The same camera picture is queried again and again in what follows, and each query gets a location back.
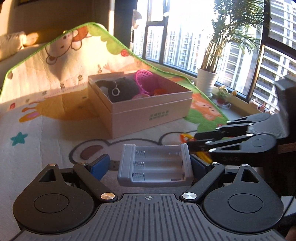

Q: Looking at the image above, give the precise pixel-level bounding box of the potted palm white pot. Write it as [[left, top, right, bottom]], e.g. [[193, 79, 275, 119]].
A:
[[197, 0, 272, 96]]

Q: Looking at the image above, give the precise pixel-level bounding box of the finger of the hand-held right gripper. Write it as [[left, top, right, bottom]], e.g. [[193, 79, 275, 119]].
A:
[[187, 133, 255, 154], [194, 116, 255, 142]]

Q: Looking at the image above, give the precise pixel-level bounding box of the hanging beige cloth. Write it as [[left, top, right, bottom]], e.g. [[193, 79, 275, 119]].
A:
[[131, 9, 142, 26]]

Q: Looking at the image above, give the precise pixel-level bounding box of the cream pillow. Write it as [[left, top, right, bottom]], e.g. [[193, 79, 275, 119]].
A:
[[0, 32, 26, 61]]

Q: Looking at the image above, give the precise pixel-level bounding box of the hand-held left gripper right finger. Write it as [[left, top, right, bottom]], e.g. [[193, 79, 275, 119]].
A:
[[181, 154, 258, 202]]

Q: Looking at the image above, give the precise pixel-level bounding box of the pink plastic mesh basket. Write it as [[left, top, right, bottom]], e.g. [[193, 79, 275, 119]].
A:
[[133, 70, 160, 100]]

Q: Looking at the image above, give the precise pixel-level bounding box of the small pale sill figurine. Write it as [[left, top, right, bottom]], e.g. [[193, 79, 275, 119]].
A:
[[252, 99, 266, 112]]

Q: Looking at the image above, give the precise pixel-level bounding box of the printed cartoon play mat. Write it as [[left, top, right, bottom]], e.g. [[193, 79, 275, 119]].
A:
[[0, 22, 232, 186]]

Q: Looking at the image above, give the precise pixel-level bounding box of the yellow orange plastic toy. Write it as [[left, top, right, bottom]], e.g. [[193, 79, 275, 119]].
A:
[[180, 133, 214, 164]]

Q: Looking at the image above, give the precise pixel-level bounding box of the pink cardboard box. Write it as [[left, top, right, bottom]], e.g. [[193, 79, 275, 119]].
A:
[[87, 71, 193, 139]]

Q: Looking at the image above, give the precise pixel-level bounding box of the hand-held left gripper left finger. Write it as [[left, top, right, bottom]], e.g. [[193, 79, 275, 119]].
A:
[[40, 154, 118, 202]]

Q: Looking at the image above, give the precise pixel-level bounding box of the black framed window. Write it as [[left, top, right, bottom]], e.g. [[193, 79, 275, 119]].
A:
[[113, 0, 296, 116]]

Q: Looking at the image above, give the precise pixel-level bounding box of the beige covered sofa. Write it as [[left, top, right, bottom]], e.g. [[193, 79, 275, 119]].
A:
[[0, 43, 50, 90]]

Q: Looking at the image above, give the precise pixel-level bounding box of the grey battery case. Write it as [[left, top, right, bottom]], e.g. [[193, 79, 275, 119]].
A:
[[110, 143, 194, 188]]

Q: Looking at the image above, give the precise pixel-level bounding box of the black plush toy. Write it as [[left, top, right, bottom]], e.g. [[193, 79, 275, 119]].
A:
[[95, 77, 142, 102]]

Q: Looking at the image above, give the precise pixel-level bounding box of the small plant red pot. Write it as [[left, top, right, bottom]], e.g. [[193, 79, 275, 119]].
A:
[[216, 85, 230, 105]]

